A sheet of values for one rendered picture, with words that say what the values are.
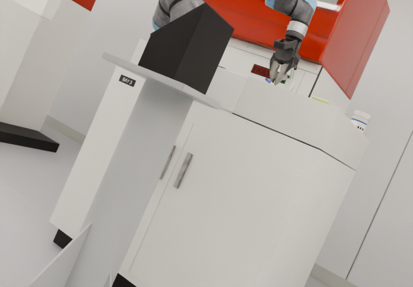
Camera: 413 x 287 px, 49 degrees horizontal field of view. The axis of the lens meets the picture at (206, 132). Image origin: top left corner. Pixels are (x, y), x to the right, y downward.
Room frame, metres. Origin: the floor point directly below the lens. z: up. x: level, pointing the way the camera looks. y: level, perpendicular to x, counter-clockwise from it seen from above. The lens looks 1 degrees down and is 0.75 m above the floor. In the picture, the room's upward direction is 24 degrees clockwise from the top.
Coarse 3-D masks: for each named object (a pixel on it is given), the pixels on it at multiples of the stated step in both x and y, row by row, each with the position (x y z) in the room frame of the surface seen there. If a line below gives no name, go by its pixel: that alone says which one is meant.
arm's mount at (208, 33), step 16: (192, 16) 1.29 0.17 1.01; (208, 16) 1.31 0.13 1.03; (160, 32) 1.33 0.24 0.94; (176, 32) 1.31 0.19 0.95; (192, 32) 1.28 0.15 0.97; (208, 32) 1.34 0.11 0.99; (224, 32) 1.41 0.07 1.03; (160, 48) 1.32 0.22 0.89; (176, 48) 1.30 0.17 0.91; (192, 48) 1.30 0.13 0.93; (208, 48) 1.37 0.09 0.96; (224, 48) 1.44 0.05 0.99; (144, 64) 1.34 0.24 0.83; (160, 64) 1.31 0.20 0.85; (176, 64) 1.29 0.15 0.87; (192, 64) 1.33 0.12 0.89; (208, 64) 1.40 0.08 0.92; (176, 80) 1.30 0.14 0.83; (192, 80) 1.36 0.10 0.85; (208, 80) 1.43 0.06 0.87
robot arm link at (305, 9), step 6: (300, 0) 1.76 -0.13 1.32; (306, 0) 1.76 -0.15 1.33; (312, 0) 1.76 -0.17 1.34; (300, 6) 1.75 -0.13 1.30; (306, 6) 1.76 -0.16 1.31; (312, 6) 1.76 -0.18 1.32; (294, 12) 1.76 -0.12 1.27; (300, 12) 1.76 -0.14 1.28; (306, 12) 1.76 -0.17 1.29; (312, 12) 1.77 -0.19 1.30; (294, 18) 1.77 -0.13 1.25; (300, 18) 1.76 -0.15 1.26; (306, 18) 1.76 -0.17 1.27; (306, 24) 1.76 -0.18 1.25
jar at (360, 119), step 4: (356, 112) 1.98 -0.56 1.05; (360, 112) 1.97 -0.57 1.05; (364, 112) 1.96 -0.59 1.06; (352, 116) 2.00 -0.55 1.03; (356, 116) 1.97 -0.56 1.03; (360, 116) 1.97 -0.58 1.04; (364, 116) 1.96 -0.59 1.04; (368, 116) 1.97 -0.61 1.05; (352, 120) 1.98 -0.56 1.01; (356, 120) 1.97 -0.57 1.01; (360, 120) 1.96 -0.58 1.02; (364, 120) 1.96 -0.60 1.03; (356, 124) 1.96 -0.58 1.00; (360, 124) 1.96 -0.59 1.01; (364, 124) 1.97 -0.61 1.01; (360, 128) 1.96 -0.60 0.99; (364, 128) 1.98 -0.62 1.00
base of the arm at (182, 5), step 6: (180, 0) 1.39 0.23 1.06; (186, 0) 1.39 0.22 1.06; (192, 0) 1.39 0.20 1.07; (198, 0) 1.40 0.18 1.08; (174, 6) 1.40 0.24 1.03; (180, 6) 1.38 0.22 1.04; (186, 6) 1.37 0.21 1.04; (192, 6) 1.38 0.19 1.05; (174, 12) 1.39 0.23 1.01; (180, 12) 1.37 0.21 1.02; (186, 12) 1.36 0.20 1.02; (174, 18) 1.38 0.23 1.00
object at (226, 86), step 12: (144, 48) 1.91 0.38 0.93; (132, 60) 1.93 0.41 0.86; (216, 72) 1.73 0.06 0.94; (228, 72) 1.70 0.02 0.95; (216, 84) 1.72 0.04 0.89; (228, 84) 1.69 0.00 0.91; (240, 84) 1.67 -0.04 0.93; (216, 96) 1.71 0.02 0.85; (228, 96) 1.68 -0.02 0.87; (228, 108) 1.67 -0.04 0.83
